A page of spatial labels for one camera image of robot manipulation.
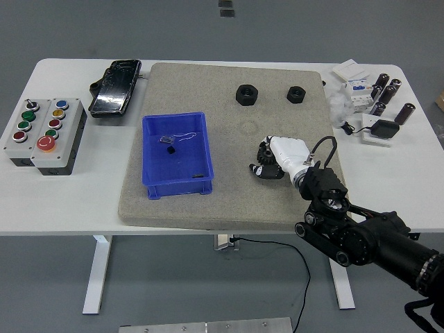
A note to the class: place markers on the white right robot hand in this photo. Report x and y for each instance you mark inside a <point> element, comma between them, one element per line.
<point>289,152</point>

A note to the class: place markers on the black metal gear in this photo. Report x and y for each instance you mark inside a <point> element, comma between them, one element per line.
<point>265,155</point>

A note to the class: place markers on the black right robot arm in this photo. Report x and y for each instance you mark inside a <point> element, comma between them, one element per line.
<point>374,239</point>

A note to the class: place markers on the small black hex nut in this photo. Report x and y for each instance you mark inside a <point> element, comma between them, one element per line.
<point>296,94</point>

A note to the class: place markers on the large black hex nut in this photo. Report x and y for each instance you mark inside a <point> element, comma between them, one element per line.
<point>247,94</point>

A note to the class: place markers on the silver table control box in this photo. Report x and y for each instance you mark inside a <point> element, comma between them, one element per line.
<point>223,242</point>

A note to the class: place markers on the blue plastic box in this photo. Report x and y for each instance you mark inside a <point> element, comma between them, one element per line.
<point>173,166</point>

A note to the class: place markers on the brown cardboard box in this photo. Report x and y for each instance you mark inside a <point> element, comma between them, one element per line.
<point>440,101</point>

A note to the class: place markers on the grey emergency-stop control box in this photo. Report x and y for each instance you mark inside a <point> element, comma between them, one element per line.
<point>66,138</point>

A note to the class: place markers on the grey four-button control box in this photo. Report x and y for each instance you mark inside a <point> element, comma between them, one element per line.
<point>15,149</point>

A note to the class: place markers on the grey-brown foam mat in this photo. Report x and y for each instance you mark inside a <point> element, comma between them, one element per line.
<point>225,156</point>

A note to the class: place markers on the crumpled clear plastic bag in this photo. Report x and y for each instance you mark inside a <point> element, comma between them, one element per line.
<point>339,107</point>

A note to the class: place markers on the white circuit breaker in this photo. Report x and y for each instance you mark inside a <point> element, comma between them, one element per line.
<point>360,95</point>

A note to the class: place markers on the small flat black piece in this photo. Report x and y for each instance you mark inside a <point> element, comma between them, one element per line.
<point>198,176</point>

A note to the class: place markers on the black power adapter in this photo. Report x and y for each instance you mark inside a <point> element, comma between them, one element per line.
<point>385,129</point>

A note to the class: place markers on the dark cylindrical capacitor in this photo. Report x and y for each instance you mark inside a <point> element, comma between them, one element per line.
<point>378,108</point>
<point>383,79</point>
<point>395,84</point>
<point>388,94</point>
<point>406,113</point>
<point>376,92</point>

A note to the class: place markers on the white thread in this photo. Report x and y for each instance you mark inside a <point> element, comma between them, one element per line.
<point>184,139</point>

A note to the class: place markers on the small black cube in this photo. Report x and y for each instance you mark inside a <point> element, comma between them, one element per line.
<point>170,150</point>

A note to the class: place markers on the small clear plastic piece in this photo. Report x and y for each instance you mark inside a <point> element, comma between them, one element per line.
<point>166,139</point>

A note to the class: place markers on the black table height keypad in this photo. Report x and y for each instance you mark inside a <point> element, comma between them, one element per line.
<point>414,236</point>

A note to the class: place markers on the white table leg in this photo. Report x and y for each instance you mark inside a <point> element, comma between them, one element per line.
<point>344,293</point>
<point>98,274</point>

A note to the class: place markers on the dark floor plate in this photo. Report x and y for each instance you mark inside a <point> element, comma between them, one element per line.
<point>227,13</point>
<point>225,3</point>

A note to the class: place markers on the black plastic-wrapped device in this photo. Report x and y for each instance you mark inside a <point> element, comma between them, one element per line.
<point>112,88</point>

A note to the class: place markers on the silver metal plate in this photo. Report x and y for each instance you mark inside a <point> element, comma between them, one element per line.
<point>204,326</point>

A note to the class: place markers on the white wall switch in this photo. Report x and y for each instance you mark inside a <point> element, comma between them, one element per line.
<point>350,69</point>

